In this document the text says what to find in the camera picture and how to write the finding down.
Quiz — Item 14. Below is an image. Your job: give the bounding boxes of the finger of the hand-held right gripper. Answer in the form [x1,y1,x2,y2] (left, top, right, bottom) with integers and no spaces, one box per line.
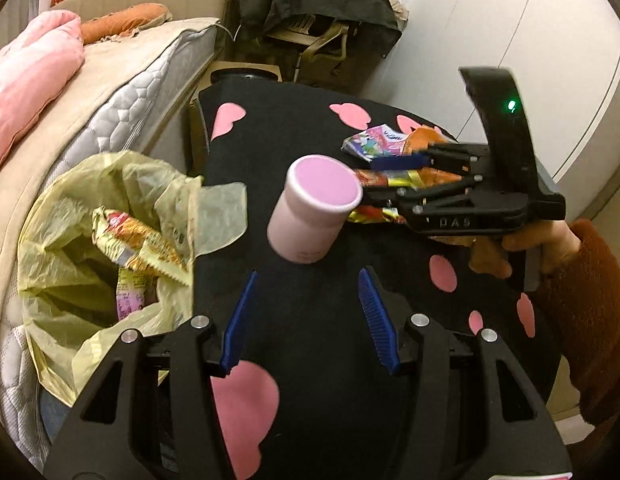
[371,141,491,183]
[357,177,478,223]

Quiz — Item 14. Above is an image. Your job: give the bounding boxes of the grey curtains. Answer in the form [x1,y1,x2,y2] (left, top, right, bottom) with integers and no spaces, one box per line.
[0,0,48,53]

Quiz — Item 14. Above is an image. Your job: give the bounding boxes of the pink printed quilt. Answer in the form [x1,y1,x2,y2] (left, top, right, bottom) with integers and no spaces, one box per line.
[0,10,85,181]

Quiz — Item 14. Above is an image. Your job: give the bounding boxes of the orange and yellow snack packet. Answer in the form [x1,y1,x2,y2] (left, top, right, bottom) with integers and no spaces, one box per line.
[347,167,463,223]

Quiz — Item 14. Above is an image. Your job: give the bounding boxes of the black cloth with pink print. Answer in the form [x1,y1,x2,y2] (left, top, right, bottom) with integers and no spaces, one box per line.
[187,82,566,480]

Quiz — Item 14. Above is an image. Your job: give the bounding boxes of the beige crumpled cloth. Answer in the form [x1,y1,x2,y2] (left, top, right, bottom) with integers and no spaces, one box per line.
[385,0,411,23]

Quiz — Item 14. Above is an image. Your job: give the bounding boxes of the person's right hand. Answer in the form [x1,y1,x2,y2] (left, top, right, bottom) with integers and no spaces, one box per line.
[467,220,583,278]

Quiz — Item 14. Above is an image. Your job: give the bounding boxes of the gold and red snack wrapper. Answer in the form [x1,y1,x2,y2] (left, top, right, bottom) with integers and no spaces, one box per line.
[92,207,193,288]

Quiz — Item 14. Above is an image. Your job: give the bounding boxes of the colourful pink snack packet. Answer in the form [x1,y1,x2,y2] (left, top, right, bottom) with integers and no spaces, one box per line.
[342,124,411,161]

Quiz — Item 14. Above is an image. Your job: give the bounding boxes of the yellow plastic bag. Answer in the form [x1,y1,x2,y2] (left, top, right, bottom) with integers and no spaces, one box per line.
[17,152,248,408]

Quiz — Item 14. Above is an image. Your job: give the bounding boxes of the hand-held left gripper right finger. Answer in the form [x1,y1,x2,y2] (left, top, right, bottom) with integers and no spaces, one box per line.
[357,266,571,480]

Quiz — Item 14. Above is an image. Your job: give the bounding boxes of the white jar with pink lid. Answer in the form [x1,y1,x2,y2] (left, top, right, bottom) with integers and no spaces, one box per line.
[266,155,364,266]

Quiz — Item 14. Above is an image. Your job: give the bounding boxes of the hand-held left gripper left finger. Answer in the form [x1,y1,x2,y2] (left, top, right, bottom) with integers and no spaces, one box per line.
[44,269,261,480]

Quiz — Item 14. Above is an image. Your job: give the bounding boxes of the orange pillow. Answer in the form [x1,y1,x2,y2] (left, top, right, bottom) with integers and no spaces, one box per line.
[80,2,171,46]

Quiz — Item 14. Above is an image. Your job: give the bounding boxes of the pink and yellow snack packet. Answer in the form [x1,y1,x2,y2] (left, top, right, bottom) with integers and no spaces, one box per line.
[114,270,161,321]

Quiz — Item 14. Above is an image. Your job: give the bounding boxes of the person's right forearm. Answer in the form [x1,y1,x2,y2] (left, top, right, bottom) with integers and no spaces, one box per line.
[532,220,620,446]

